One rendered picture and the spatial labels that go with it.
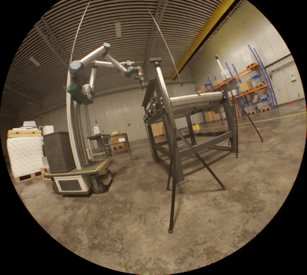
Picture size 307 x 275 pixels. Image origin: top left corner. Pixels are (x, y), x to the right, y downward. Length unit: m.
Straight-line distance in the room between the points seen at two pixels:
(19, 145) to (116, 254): 3.19
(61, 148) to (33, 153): 2.15
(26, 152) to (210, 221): 3.64
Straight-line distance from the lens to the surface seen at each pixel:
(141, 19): 9.18
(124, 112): 11.94
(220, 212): 0.82
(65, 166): 1.52
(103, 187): 1.40
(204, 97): 1.34
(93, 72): 2.31
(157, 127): 9.08
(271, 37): 10.16
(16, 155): 3.49
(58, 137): 1.52
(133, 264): 0.69
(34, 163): 3.57
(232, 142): 1.69
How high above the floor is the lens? 0.61
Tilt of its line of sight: 5 degrees up
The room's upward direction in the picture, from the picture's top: 13 degrees counter-clockwise
